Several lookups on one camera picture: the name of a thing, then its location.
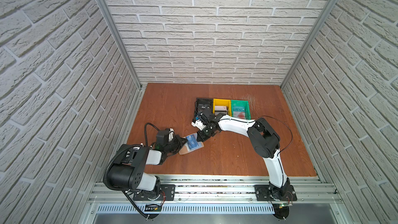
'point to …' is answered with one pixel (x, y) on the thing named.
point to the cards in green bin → (239, 112)
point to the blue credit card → (193, 141)
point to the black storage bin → (201, 103)
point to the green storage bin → (242, 102)
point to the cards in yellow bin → (223, 109)
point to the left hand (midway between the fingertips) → (188, 137)
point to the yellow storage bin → (223, 102)
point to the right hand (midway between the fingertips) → (198, 139)
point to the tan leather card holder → (186, 148)
